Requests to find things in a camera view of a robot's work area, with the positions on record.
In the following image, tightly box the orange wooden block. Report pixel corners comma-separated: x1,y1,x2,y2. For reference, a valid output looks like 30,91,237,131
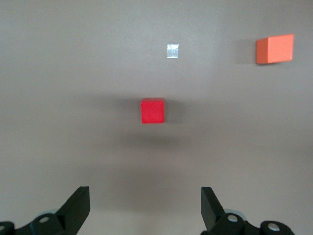
255,33,295,65

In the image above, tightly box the red wooden block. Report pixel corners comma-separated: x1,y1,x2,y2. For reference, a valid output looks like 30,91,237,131
140,97,166,124

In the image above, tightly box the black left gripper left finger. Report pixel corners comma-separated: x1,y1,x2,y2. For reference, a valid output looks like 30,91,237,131
0,186,91,235

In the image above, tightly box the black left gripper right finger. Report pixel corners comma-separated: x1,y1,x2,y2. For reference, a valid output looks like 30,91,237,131
200,186,294,235

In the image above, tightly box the small clear tape piece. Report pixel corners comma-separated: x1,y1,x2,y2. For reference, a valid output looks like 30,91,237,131
167,43,179,59

